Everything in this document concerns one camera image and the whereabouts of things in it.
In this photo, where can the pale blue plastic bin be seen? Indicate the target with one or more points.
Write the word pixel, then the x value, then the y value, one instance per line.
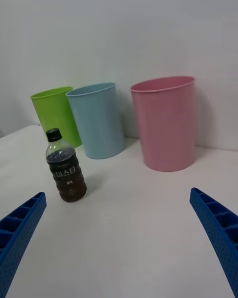
pixel 99 124

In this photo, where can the green plastic bin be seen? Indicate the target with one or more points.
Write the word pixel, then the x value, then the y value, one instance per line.
pixel 54 111

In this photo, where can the pink plastic bin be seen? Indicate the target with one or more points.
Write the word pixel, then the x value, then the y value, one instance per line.
pixel 166 126

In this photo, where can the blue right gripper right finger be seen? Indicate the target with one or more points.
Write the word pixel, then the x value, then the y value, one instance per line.
pixel 218 226

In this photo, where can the dark drink bottle black cap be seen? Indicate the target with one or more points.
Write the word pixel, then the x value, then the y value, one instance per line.
pixel 67 173

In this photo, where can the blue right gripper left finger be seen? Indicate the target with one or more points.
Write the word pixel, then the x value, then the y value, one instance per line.
pixel 22 228

